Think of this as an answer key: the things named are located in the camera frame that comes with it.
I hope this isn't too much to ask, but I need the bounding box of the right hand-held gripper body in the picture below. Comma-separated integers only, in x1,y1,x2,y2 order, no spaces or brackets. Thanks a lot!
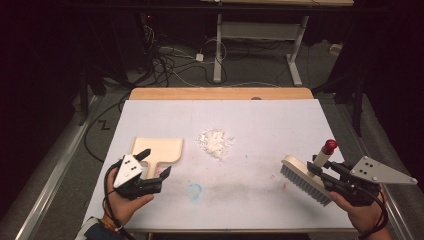
322,155,419,207

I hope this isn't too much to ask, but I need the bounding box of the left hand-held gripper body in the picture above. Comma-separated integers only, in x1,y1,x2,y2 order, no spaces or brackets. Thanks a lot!
111,153,164,201

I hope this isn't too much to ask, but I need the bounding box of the beige dustpan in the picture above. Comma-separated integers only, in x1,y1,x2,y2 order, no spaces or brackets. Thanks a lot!
129,136,185,180

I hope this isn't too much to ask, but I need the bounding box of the white brush with red knob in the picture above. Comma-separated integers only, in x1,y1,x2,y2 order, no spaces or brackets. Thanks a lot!
279,139,339,207

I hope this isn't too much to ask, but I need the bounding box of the person's left hand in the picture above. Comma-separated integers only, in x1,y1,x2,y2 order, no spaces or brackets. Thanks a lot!
105,166,155,228

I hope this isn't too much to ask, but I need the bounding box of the person's right hand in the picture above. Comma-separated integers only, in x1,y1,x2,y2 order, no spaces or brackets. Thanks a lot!
328,186,388,235

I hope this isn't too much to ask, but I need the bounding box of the pile of white paper scraps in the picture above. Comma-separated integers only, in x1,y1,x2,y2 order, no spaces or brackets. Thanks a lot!
195,128,236,161

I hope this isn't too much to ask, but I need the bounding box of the black metal stand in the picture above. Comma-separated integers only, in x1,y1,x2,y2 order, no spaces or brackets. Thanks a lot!
78,66,92,127
352,76,366,138

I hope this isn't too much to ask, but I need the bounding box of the white table mat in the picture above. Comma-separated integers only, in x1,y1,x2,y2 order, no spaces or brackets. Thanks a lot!
82,99,356,231

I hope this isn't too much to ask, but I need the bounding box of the wooden table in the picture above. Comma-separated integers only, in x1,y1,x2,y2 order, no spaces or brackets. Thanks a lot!
128,87,315,101

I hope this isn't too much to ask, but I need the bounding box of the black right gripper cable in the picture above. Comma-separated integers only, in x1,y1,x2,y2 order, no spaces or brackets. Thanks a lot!
358,191,390,240

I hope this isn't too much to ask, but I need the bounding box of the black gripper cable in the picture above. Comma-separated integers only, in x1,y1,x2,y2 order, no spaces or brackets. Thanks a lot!
358,191,390,240
103,163,135,240

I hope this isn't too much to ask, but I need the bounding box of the aluminium rail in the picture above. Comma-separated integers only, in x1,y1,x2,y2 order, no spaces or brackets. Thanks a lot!
14,94,101,240
319,93,415,240

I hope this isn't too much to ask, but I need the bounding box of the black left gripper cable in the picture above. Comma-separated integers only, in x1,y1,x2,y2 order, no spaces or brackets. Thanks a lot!
103,163,135,240

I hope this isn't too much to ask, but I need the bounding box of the black floor cable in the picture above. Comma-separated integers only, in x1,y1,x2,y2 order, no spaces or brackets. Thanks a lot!
83,96,132,164

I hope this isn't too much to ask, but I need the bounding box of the tangle of black floor cables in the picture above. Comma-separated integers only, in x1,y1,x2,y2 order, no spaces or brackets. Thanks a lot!
141,24,229,88

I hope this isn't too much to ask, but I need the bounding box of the white table frame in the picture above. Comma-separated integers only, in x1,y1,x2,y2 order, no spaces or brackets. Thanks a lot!
199,0,355,87

